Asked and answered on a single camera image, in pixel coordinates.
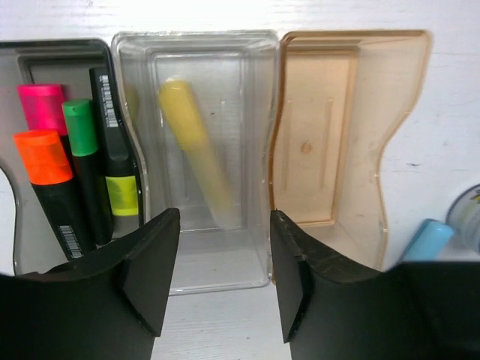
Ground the orange cap black highlighter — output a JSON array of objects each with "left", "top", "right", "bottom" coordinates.
[{"left": 13, "top": 130, "right": 97, "bottom": 260}]

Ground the orange translucent plastic container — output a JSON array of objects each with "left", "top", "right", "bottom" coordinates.
[{"left": 268, "top": 29, "right": 432, "bottom": 270}]

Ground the dark grey plastic container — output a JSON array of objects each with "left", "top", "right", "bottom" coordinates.
[{"left": 1, "top": 39, "right": 145, "bottom": 275}]

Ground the yellow cap black highlighter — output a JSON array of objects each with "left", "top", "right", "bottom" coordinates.
[{"left": 89, "top": 67, "right": 142, "bottom": 226}]

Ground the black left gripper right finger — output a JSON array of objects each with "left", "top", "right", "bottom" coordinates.
[{"left": 270, "top": 210, "right": 479, "bottom": 359}]

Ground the pink cap black highlighter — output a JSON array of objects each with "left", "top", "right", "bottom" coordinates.
[{"left": 16, "top": 83, "right": 76, "bottom": 166}]

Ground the blue translucent glue stick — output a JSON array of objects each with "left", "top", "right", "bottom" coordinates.
[{"left": 400, "top": 219, "right": 455, "bottom": 263}]

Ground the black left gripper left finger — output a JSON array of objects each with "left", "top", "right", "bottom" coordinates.
[{"left": 1, "top": 208, "right": 180, "bottom": 359}]

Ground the yellow translucent glue stick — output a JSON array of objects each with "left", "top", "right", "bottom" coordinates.
[{"left": 158, "top": 79, "right": 236, "bottom": 230}]

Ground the green cap black highlighter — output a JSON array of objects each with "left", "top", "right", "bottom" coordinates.
[{"left": 61, "top": 99, "right": 113, "bottom": 246}]

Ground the clear plastic container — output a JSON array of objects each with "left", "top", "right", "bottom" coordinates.
[{"left": 111, "top": 30, "right": 280, "bottom": 295}]

